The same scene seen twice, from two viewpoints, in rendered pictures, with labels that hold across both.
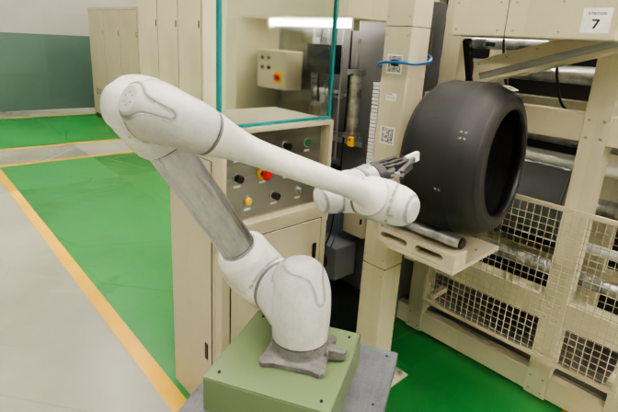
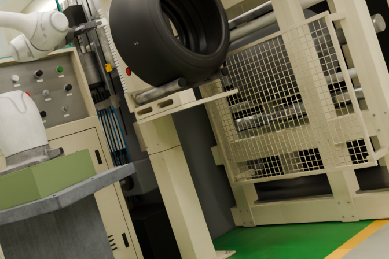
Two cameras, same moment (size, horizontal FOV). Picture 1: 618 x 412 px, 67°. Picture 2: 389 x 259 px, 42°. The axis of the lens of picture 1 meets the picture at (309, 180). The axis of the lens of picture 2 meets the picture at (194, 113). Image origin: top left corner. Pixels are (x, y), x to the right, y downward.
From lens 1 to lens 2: 1.25 m
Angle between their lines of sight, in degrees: 17
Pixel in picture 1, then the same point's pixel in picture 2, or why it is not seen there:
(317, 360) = (37, 156)
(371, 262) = (153, 151)
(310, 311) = (14, 117)
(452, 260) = (178, 97)
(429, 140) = (118, 12)
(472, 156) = (145, 6)
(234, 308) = not seen: hidden behind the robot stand
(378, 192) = (30, 17)
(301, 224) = (74, 134)
